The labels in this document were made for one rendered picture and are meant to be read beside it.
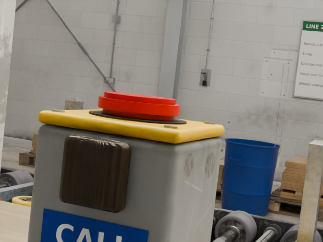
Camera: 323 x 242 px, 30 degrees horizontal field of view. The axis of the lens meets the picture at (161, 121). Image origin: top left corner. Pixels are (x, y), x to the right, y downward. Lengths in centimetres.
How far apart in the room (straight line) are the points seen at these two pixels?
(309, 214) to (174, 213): 112
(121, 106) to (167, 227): 6
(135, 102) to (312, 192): 111
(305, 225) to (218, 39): 648
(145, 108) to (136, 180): 4
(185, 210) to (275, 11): 738
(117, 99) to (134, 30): 791
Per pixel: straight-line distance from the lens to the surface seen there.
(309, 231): 138
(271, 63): 758
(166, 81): 774
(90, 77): 843
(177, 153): 25
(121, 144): 25
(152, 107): 27
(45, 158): 28
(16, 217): 138
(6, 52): 154
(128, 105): 27
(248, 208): 592
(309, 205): 137
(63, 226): 28
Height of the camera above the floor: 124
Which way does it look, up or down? 4 degrees down
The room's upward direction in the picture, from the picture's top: 6 degrees clockwise
